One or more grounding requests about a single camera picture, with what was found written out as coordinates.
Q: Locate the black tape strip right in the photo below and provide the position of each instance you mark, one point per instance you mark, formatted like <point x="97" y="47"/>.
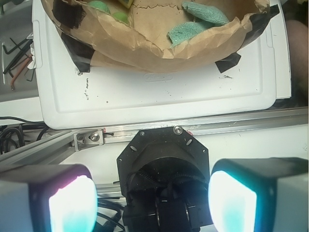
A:
<point x="228" y="62"/>

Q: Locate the brown paper bag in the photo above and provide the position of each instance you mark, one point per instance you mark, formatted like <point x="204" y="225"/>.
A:
<point x="144" y="46"/>

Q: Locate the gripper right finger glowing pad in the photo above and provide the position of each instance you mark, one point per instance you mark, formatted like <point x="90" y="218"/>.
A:
<point x="260" y="195"/>

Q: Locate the yellow green scrub sponge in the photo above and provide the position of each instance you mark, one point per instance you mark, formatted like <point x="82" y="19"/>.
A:
<point x="126" y="3"/>

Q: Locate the white plastic bin lid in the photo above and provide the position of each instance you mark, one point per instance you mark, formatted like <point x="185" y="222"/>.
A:
<point x="106" y="96"/>

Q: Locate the lime green feather toy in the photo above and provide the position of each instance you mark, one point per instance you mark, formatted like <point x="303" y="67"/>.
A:
<point x="122" y="17"/>

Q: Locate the black hex keys set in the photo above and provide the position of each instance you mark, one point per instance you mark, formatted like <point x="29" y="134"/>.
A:
<point x="12" y="56"/>

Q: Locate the aluminium extrusion rail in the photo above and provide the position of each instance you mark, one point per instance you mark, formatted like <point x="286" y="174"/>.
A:
<point x="61" y="145"/>

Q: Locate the teal microfiber cloth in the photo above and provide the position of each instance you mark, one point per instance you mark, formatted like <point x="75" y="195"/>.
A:
<point x="206" y="17"/>

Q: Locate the orange handled hex key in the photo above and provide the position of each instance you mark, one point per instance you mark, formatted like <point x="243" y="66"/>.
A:
<point x="23" y="66"/>

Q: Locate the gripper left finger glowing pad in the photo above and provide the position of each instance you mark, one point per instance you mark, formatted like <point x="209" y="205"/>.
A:
<point x="47" y="198"/>

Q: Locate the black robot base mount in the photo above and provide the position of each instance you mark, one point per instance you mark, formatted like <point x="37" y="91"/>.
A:
<point x="164" y="175"/>

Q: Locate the black tape strip left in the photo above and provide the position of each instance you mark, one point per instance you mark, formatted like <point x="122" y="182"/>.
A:
<point x="80" y="53"/>

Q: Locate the metal corner bracket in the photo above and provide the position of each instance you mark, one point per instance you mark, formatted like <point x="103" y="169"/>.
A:
<point x="84" y="139"/>

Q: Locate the black tape strip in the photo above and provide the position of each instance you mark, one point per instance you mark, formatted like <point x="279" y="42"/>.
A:
<point x="80" y="53"/>
<point x="228" y="62"/>

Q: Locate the green textured ball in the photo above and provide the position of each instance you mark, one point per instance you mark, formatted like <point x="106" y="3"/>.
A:
<point x="99" y="5"/>

